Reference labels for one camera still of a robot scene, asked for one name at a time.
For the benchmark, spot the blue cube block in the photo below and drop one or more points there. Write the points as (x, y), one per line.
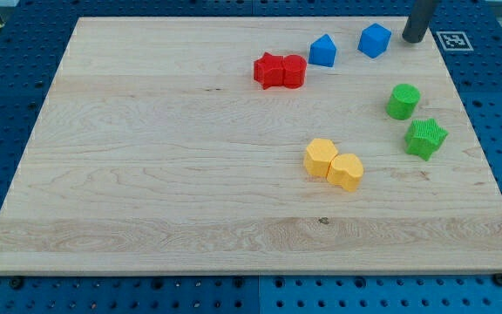
(374, 40)

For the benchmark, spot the blue triangle block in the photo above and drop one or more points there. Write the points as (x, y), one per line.
(323, 51)

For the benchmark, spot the yellow hexagon block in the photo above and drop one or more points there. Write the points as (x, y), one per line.
(318, 155)

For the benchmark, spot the red star block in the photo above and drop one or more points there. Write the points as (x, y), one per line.
(268, 70)

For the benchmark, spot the light wooden board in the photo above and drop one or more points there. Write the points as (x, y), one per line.
(157, 153)

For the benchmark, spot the yellow heart block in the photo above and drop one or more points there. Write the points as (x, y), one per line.
(346, 170)

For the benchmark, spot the red cylinder block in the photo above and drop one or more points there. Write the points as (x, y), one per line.
(294, 71)

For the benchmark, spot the green cylinder block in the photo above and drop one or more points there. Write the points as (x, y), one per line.
(403, 101)

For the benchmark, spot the green star block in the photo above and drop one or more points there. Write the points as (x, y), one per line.
(424, 137)

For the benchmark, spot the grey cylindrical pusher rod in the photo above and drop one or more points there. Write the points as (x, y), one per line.
(418, 21)

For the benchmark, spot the white fiducial marker tag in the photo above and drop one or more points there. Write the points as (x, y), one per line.
(454, 41)

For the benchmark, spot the black bolt left front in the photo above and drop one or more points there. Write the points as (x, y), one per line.
(16, 282)

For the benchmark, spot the black bolt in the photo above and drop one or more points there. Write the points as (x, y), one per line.
(497, 279)
(16, 282)

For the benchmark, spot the black bolt right front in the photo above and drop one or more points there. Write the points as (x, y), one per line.
(497, 279)

